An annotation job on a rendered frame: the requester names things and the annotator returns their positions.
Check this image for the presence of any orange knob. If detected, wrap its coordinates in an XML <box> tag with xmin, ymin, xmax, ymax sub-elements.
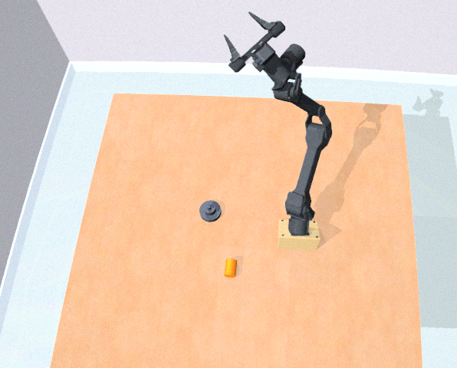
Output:
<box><xmin>225</xmin><ymin>258</ymin><xmax>237</xmax><ymax>278</ymax></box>

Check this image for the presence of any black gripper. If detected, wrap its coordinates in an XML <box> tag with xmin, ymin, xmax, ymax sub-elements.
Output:
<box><xmin>224</xmin><ymin>11</ymin><xmax>285</xmax><ymax>73</ymax></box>

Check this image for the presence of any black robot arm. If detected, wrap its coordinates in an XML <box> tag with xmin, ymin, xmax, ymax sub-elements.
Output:
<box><xmin>252</xmin><ymin>44</ymin><xmax>332</xmax><ymax>237</ymax></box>

